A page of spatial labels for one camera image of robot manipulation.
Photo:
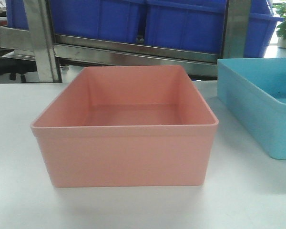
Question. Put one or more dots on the blue crate far right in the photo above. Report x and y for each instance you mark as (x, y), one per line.
(261, 26)

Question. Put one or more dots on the blue crate far left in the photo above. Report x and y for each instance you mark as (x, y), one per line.
(16, 15)

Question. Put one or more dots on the pink plastic box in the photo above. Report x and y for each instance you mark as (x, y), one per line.
(127, 126)

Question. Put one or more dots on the blue crate centre right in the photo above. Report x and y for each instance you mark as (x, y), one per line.
(191, 25)

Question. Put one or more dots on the potted green plant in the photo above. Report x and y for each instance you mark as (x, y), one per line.
(279, 7)

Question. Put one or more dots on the light blue plastic box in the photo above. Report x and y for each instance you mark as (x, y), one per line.
(254, 90)

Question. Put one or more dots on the blue crate centre left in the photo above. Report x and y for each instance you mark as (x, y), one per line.
(110, 20)

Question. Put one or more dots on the stainless steel shelf rack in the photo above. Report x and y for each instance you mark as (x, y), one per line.
(49, 50)

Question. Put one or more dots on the blue crate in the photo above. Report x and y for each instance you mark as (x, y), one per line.
(191, 25)
(16, 15)
(261, 26)
(110, 20)

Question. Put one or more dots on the office chair base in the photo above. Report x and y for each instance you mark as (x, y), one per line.
(16, 66)

